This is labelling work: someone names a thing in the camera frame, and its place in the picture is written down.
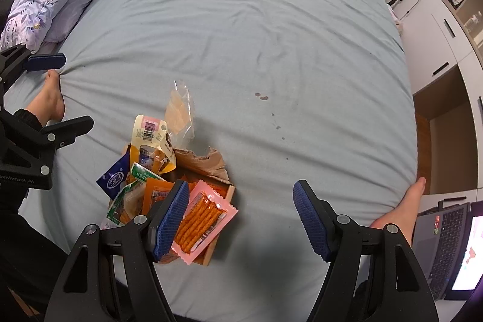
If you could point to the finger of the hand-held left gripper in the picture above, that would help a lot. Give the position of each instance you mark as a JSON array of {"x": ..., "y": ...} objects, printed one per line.
[
  {"x": 47, "y": 62},
  {"x": 71, "y": 127}
]

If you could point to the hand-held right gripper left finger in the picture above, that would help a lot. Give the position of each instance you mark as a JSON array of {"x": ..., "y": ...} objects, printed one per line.
[{"x": 171, "y": 220}]

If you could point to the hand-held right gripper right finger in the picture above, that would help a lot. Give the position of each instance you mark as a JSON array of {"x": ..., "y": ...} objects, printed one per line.
[{"x": 313, "y": 220}]

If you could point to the pink spicy stick packet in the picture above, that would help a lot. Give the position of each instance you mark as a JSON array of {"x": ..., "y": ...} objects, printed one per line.
[{"x": 203, "y": 220}]

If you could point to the clear green-edged snack packet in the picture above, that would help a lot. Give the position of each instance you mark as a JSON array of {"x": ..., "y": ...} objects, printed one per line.
[{"x": 124, "y": 205}]

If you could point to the green white snack packet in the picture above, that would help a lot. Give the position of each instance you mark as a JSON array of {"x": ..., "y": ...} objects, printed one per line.
[{"x": 145, "y": 173}]

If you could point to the blue snack packet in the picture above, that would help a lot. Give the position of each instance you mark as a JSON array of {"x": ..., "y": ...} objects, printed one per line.
[{"x": 113, "y": 178}]

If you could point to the brown cardboard box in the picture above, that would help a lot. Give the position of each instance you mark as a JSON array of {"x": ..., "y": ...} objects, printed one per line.
[{"x": 211, "y": 163}]

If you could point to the yellow white snack packet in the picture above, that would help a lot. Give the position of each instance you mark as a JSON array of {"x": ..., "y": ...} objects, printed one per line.
[{"x": 149, "y": 135}]

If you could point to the person's left foot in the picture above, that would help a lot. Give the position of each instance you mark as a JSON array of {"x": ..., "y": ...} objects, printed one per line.
[{"x": 49, "y": 99}]

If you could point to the person's foot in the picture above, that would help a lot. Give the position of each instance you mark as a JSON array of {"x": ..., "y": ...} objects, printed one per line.
[
  {"x": 49, "y": 99},
  {"x": 403, "y": 209}
]

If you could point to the person's right foot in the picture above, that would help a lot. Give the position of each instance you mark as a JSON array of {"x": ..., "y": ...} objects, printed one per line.
[{"x": 403, "y": 209}]

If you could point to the clear plastic bag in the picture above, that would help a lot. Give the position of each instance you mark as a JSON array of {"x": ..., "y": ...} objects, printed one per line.
[{"x": 179, "y": 114}]

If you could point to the open laptop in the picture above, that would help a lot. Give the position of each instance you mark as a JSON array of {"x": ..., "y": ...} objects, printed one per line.
[{"x": 441, "y": 246}]

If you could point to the light blue bed sheet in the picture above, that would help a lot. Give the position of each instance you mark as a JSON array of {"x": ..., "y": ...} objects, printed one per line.
[{"x": 245, "y": 43}]

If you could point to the white wardrobe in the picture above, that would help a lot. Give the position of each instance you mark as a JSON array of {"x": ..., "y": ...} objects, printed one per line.
[{"x": 426, "y": 27}]

